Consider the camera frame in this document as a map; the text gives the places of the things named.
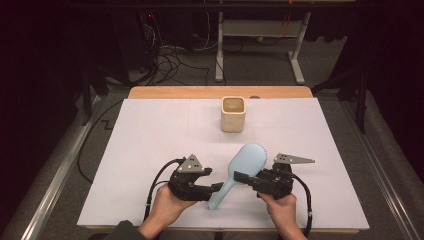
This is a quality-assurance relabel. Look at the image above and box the tangle of floor cables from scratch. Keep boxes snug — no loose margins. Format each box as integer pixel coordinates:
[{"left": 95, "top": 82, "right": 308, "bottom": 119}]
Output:
[{"left": 141, "top": 13, "right": 212, "bottom": 86}]

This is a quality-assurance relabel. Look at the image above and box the left hand-held gripper cable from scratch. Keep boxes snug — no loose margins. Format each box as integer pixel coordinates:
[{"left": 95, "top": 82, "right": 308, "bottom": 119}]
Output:
[{"left": 143, "top": 158, "right": 186, "bottom": 223}]

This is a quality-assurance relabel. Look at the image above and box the black metal stand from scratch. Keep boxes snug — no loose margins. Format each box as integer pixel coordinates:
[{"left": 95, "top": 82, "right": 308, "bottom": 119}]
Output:
[
  {"left": 311, "top": 66, "right": 368, "bottom": 135},
  {"left": 80, "top": 66, "right": 110, "bottom": 126}
]

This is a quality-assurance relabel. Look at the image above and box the right hand-held gripper cable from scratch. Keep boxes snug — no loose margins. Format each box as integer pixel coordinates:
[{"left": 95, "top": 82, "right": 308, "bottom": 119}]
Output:
[{"left": 291, "top": 173, "right": 314, "bottom": 238}]

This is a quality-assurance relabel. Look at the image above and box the person's left hand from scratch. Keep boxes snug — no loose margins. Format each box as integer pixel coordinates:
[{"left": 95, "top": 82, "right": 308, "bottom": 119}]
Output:
[{"left": 144, "top": 184, "right": 198, "bottom": 231}]

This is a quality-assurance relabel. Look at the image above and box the orange hanging cable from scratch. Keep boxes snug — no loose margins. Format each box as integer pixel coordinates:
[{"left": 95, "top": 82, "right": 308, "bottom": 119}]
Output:
[{"left": 279, "top": 0, "right": 294, "bottom": 38}]

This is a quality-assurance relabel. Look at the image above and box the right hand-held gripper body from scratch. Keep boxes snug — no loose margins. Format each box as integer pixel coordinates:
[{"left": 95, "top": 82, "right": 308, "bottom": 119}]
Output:
[{"left": 254, "top": 152, "right": 316, "bottom": 200}]

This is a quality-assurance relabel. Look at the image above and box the aluminium floor rail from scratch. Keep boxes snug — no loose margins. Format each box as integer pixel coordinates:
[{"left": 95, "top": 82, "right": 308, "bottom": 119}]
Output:
[
  {"left": 19, "top": 95, "right": 102, "bottom": 240},
  {"left": 339, "top": 99, "right": 424, "bottom": 240}
]

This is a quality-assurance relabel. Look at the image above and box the white metal desk frame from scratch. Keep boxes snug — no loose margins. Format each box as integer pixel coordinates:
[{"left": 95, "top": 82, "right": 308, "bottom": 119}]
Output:
[{"left": 214, "top": 0, "right": 312, "bottom": 85}]

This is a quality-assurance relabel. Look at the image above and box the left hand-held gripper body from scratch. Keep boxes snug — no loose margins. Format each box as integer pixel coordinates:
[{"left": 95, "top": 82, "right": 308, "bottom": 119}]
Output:
[{"left": 168, "top": 153, "right": 213, "bottom": 202}]

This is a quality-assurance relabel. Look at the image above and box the black floor cable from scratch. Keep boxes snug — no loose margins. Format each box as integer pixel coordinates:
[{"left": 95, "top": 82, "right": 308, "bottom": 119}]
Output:
[{"left": 77, "top": 99, "right": 125, "bottom": 184}]

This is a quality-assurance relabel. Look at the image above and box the light blue hairbrush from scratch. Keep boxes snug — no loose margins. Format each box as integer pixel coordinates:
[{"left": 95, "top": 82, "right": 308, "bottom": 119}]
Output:
[{"left": 207, "top": 143, "right": 268, "bottom": 211}]

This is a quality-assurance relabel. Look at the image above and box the hand-held gripper cable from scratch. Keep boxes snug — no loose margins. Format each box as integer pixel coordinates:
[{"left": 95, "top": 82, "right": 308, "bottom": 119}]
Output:
[
  {"left": 143, "top": 158, "right": 186, "bottom": 223},
  {"left": 291, "top": 173, "right": 314, "bottom": 238}
]

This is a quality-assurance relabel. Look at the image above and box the beige square cup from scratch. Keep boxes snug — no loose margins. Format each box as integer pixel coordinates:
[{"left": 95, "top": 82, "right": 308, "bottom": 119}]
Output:
[{"left": 220, "top": 95, "right": 247, "bottom": 134}]

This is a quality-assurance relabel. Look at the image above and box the person's right hand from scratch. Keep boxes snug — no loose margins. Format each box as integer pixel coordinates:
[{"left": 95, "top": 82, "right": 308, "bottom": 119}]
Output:
[{"left": 259, "top": 193, "right": 298, "bottom": 231}]

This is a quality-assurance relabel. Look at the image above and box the white paper sheet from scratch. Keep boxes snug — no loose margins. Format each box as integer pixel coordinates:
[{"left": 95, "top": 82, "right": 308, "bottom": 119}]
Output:
[{"left": 77, "top": 97, "right": 370, "bottom": 231}]

